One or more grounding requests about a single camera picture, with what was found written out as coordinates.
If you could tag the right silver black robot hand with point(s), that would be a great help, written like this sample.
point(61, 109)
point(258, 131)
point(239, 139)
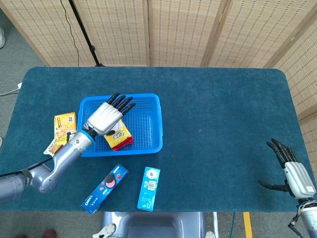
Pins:
point(298, 178)

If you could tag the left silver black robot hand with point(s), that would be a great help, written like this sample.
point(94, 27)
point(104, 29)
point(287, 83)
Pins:
point(104, 119)

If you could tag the yellow red snack bag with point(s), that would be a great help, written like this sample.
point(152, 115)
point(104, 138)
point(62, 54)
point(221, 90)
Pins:
point(121, 138)

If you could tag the yellow cracker bag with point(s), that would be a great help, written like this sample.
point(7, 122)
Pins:
point(64, 124)

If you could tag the white burger picture packet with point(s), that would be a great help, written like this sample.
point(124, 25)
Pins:
point(50, 147)

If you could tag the dark blue Oreo box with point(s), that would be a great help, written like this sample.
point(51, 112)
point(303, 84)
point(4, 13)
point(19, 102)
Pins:
point(106, 188)

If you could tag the light blue cookie box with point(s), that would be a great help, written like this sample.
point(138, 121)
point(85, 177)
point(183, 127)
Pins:
point(148, 191)

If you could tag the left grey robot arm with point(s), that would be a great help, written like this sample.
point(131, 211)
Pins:
point(64, 158)

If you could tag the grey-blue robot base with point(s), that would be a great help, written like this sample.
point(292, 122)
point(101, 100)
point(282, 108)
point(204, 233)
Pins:
point(153, 225)

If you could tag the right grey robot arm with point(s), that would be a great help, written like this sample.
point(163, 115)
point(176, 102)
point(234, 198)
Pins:
point(310, 220)

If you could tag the blue plastic perforated basket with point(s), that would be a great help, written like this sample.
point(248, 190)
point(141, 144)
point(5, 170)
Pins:
point(143, 138)

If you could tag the black tripod stand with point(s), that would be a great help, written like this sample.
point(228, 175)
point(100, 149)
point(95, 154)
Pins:
point(86, 37)

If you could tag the white power adapter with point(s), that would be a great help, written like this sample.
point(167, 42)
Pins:
point(19, 85)

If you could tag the white perforated foot plate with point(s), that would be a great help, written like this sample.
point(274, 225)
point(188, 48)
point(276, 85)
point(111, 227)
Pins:
point(210, 234)
point(106, 229)

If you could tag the teal table cloth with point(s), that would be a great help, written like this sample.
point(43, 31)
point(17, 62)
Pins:
point(210, 111)

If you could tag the bamboo folding screen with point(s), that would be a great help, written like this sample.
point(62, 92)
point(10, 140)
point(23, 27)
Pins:
point(178, 29)

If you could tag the red shoe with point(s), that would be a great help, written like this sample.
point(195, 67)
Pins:
point(19, 235)
point(49, 233)

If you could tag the white shoe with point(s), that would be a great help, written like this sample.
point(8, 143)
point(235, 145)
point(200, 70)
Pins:
point(2, 37)

